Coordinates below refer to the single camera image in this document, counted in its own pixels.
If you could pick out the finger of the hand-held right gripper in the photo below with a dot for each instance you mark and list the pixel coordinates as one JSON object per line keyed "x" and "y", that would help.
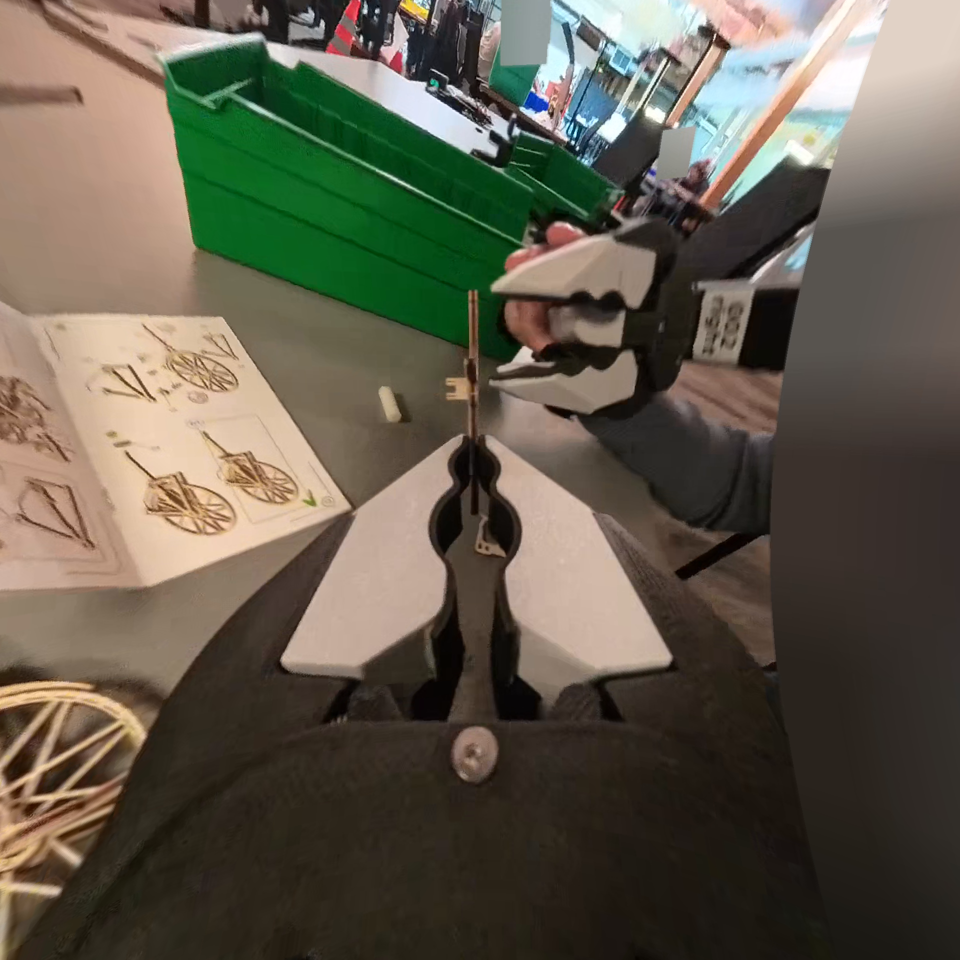
{"x": 577, "y": 270}
{"x": 577, "y": 382}

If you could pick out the green plastic bin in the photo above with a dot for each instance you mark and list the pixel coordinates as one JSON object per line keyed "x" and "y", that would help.
{"x": 315, "y": 210}

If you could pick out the small white wax cylinder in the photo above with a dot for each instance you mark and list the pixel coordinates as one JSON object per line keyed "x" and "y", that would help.
{"x": 391, "y": 405}

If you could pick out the orange traffic cone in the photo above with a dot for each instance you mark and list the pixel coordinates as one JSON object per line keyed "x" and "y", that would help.
{"x": 341, "y": 30}

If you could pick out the person's right hand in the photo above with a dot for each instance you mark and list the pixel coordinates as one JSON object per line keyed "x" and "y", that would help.
{"x": 529, "y": 326}

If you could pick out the curved wooden model part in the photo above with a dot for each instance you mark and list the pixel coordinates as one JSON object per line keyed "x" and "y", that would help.
{"x": 473, "y": 337}

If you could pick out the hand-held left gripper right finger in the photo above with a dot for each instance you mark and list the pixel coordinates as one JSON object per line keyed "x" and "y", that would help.
{"x": 585, "y": 592}

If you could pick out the person's right forearm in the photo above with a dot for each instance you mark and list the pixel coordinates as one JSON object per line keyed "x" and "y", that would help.
{"x": 697, "y": 472}

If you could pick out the wooden spoked wheel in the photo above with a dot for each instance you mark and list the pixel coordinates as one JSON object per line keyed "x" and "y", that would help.
{"x": 90, "y": 694}

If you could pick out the white instruction booklet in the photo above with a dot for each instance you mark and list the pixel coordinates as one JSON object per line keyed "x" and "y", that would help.
{"x": 285, "y": 450}

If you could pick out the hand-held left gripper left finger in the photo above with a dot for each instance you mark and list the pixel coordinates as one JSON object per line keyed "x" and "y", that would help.
{"x": 367, "y": 592}

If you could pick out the small wooden connector piece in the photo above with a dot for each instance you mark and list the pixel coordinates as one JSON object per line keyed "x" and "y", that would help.
{"x": 456, "y": 386}

